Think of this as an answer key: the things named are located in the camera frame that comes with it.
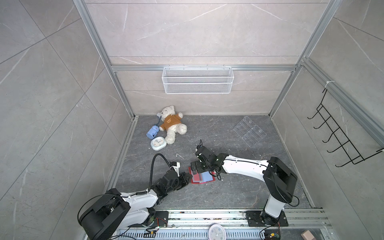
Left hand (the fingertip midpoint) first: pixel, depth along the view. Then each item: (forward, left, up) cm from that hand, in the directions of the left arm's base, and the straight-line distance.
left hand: (193, 173), depth 83 cm
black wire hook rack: (-2, -69, +26) cm, 74 cm away
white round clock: (-27, -10, -3) cm, 29 cm away
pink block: (-30, -51, -2) cm, 60 cm away
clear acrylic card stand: (+30, -41, 0) cm, 50 cm away
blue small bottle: (+32, +28, -1) cm, 42 cm away
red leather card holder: (-1, -5, -4) cm, 6 cm away
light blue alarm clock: (+24, +24, -3) cm, 34 cm away
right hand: (+5, -2, -1) cm, 6 cm away
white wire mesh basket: (+56, -3, +25) cm, 61 cm away
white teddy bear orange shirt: (+39, +15, +1) cm, 42 cm away
